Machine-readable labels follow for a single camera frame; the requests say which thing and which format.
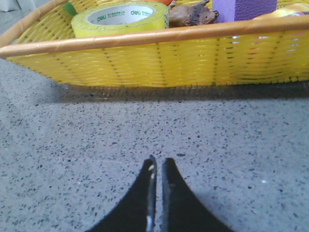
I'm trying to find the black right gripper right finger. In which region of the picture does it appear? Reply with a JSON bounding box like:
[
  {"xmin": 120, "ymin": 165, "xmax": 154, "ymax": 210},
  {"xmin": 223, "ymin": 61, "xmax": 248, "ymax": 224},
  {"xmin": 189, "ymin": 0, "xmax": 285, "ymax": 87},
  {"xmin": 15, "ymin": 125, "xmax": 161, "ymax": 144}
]
[{"xmin": 161, "ymin": 158, "xmax": 232, "ymax": 232}]

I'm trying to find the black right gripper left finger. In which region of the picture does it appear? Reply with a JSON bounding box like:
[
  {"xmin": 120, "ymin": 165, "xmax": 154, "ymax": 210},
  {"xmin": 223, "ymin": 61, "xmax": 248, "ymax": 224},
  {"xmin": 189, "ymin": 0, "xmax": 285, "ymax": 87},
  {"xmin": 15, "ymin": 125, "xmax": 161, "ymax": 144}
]
[{"xmin": 90, "ymin": 156, "xmax": 157, "ymax": 232}]

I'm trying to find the yellow woven basket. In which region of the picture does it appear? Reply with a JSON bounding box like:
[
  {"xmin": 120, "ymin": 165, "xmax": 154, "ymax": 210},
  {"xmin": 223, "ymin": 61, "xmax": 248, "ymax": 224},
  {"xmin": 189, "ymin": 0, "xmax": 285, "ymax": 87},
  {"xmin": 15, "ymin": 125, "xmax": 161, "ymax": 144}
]
[{"xmin": 0, "ymin": 0, "xmax": 309, "ymax": 87}]

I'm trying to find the purple foam block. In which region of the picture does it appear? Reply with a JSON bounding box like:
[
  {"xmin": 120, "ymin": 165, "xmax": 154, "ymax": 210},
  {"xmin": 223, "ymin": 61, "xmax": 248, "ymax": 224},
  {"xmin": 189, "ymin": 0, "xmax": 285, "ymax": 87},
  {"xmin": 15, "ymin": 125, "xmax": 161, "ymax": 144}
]
[{"xmin": 212, "ymin": 0, "xmax": 278, "ymax": 23}]

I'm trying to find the brown hedgehog toy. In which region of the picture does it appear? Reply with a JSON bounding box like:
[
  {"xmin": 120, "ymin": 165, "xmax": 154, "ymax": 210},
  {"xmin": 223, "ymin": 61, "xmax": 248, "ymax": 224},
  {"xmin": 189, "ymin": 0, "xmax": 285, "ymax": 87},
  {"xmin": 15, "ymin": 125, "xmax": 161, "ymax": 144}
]
[{"xmin": 168, "ymin": 0, "xmax": 219, "ymax": 28}]

